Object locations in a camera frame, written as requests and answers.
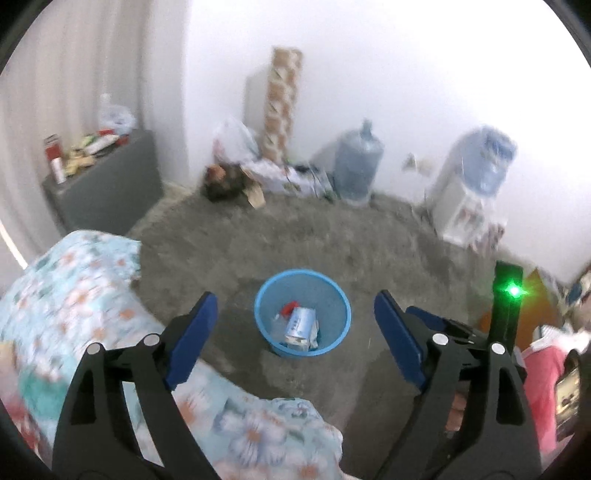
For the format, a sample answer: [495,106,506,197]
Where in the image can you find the patterned checkered roll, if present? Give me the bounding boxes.
[259,46,304,162]

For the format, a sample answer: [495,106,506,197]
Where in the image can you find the pink cloth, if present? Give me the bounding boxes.
[522,337,573,455]

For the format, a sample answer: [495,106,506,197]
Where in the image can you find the white water dispenser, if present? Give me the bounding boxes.
[427,178,490,243]

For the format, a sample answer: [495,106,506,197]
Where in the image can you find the orange cardboard box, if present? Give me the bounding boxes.
[480,270,561,342]

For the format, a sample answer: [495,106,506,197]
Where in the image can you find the translucent knotted plastic bag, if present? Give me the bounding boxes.
[98,93,138,134]

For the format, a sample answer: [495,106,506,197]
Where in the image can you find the blue white packet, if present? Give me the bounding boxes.
[283,307,320,349]

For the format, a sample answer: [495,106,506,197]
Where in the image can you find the white printed cloth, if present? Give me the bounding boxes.
[249,159,335,197]

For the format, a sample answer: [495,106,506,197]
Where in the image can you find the black charger cable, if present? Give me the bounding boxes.
[286,164,338,201]

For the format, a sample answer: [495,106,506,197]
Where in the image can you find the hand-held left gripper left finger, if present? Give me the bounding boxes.
[52,292,220,480]

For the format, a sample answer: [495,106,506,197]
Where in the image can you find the small clear plastic bag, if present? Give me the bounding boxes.
[466,222,506,254]

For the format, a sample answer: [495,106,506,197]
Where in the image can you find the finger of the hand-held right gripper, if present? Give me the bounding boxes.
[409,306,490,344]

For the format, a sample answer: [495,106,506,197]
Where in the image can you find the blue plastic mesh basket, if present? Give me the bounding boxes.
[254,269,352,360]

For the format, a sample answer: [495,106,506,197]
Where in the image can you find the brown paper piece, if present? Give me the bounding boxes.
[242,182,265,208]

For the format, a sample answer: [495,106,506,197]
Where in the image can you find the pile of snack packets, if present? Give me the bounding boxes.
[65,130,130,177]

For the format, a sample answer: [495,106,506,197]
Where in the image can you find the white curtain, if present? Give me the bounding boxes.
[0,0,192,259]

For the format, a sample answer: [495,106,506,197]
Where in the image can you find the white plastic shopping bag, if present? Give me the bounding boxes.
[212,117,260,164]

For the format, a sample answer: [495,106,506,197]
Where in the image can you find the floral blue blanket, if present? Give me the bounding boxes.
[0,230,345,480]

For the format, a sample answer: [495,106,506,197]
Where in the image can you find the grey cabinet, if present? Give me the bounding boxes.
[41,129,164,236]

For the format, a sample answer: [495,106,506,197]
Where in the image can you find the blue water jug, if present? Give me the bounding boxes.
[332,119,385,204]

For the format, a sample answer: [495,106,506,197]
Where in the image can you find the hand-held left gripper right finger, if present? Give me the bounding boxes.
[373,290,542,480]

